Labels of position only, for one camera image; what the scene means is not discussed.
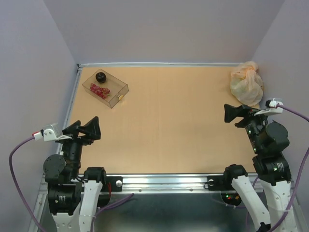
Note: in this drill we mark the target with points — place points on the aluminium front rail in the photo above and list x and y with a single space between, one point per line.
156 184

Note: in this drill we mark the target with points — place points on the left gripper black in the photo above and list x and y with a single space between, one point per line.
92 129

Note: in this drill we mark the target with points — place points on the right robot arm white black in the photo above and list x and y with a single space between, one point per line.
268 140

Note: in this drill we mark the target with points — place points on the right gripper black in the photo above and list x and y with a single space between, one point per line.
231 112

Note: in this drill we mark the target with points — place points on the red grape bunch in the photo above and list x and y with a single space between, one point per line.
100 91

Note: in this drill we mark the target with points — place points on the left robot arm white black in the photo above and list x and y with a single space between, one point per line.
73 202

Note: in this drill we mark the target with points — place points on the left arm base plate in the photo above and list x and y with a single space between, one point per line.
113 184

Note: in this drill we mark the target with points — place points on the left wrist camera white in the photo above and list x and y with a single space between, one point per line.
50 133

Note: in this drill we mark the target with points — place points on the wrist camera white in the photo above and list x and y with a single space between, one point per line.
50 133
273 107

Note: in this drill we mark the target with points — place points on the dark purple plum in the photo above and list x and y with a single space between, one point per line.
101 77

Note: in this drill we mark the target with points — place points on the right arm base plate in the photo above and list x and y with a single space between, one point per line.
229 197

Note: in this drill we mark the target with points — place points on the translucent plastic bag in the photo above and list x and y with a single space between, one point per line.
246 84

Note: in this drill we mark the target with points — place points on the clear plastic container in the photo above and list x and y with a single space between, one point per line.
118 89

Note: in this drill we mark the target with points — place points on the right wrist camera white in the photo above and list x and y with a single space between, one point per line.
273 107

